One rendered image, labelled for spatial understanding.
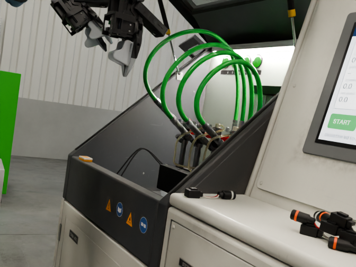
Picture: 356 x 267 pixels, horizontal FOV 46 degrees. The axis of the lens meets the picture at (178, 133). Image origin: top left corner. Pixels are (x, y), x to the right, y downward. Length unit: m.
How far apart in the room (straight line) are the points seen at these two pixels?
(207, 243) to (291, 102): 0.43
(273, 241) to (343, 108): 0.38
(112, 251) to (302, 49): 0.73
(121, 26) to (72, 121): 6.79
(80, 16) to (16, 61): 6.40
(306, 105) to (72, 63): 6.97
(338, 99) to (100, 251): 0.76
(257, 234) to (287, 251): 0.07
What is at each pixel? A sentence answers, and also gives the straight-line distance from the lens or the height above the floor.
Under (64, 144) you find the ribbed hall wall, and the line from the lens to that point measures 7.86.
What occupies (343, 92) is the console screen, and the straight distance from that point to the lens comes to 0.99.
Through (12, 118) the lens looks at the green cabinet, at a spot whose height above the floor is 0.84.
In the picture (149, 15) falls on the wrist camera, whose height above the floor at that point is 1.39.
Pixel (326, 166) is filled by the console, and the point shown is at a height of 1.09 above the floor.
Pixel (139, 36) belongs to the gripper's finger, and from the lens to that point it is 1.09.
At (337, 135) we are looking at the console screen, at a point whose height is 1.16.
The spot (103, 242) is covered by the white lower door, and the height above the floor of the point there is 0.76.
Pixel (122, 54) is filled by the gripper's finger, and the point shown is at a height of 1.28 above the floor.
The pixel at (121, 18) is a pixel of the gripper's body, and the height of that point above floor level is 1.37.
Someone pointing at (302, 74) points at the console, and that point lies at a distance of 1.09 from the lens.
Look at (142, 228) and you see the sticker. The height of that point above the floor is 0.87.
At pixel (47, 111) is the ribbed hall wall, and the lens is 7.76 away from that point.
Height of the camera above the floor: 1.16
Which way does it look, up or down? 3 degrees down
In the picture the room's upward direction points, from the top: 8 degrees clockwise
